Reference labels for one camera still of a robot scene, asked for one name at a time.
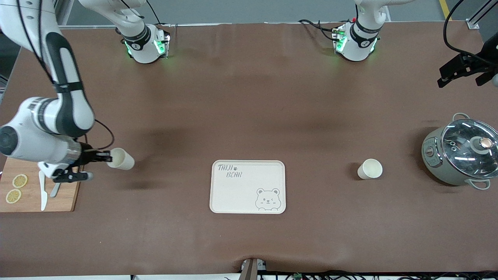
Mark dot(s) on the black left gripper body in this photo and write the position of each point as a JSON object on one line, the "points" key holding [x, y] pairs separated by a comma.
{"points": [[479, 63]]}

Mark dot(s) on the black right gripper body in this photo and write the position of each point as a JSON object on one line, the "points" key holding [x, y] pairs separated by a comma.
{"points": [[88, 156]]}

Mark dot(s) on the white IKEA cup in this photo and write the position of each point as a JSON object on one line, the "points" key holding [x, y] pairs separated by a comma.
{"points": [[369, 169], [122, 160]]}

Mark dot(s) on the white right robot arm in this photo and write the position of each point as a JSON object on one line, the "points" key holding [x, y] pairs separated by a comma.
{"points": [[42, 149]]}

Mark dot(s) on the grey plastic knife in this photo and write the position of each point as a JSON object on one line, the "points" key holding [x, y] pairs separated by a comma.
{"points": [[55, 190]]}

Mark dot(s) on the white plastic knife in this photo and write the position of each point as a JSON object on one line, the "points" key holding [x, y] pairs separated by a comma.
{"points": [[43, 194]]}

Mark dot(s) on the glass pot lid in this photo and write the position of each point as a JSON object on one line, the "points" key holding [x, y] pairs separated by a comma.
{"points": [[467, 147]]}

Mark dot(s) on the yellow lemon slice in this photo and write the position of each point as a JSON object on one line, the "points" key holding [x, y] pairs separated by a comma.
{"points": [[13, 196], [20, 181]]}

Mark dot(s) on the wooden cutting board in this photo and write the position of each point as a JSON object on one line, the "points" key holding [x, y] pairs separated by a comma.
{"points": [[27, 202]]}

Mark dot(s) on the grey-green cooking pot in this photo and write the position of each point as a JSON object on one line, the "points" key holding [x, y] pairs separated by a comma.
{"points": [[433, 155]]}

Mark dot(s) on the cream bear print tray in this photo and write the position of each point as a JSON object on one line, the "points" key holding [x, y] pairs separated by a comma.
{"points": [[249, 194]]}

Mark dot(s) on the brown table cover mat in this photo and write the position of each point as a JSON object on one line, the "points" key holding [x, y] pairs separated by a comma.
{"points": [[249, 97]]}

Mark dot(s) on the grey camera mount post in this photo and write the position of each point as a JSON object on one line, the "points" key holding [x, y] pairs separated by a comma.
{"points": [[249, 270]]}

